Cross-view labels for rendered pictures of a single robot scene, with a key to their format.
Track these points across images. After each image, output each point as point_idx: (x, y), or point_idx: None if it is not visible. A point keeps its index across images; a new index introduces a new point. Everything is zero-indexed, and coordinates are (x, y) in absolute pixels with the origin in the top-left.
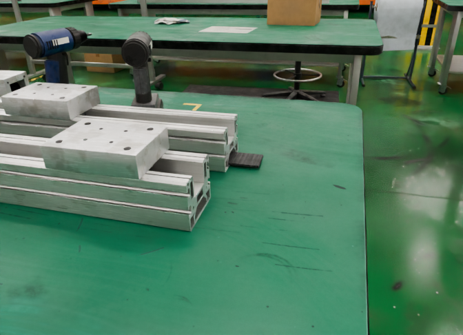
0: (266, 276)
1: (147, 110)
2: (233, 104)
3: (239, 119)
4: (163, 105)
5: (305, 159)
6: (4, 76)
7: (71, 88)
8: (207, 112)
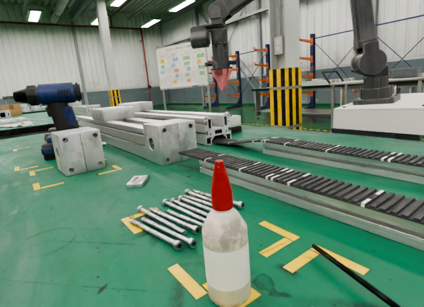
0: None
1: (91, 117)
2: (7, 147)
3: (38, 141)
4: (23, 151)
5: None
6: (79, 128)
7: (101, 108)
8: (80, 116)
